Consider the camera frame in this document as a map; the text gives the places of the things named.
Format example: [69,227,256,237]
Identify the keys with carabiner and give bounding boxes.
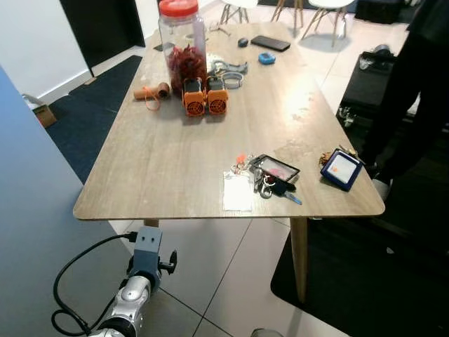
[254,172,304,206]

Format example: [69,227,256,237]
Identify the blue card holder with keys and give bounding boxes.
[319,149,365,192]

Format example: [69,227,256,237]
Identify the white badge holder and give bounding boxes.
[222,171,255,213]

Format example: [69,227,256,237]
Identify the grey robot foot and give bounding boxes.
[251,328,285,337]

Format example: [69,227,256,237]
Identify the black card holder pink card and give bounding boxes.
[249,154,301,187]

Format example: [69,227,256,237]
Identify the orange black device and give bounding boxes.
[206,77,229,116]
[182,79,207,117]

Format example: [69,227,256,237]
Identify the cardboard box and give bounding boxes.
[23,95,58,128]

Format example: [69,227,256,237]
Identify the black floor mat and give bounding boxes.
[271,211,449,337]

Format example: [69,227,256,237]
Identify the grey metal clamp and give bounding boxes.
[210,60,248,77]

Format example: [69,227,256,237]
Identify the red lid clear jar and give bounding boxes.
[158,0,208,95]

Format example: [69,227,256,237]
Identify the black door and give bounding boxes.
[60,0,145,71]

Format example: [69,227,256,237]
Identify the white chair wooden legs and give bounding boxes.
[302,0,355,39]
[272,0,306,22]
[220,0,259,26]

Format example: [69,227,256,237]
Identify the person in black clothes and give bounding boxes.
[358,0,449,203]

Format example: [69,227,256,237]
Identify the black bag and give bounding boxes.
[337,46,401,127]

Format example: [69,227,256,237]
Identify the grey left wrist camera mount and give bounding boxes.
[132,226,163,278]

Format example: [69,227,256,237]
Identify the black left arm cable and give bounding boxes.
[53,232,139,336]

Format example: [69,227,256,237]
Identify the brown roll with orange cord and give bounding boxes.
[134,83,171,112]

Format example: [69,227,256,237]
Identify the clear tape ring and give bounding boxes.
[223,72,244,88]

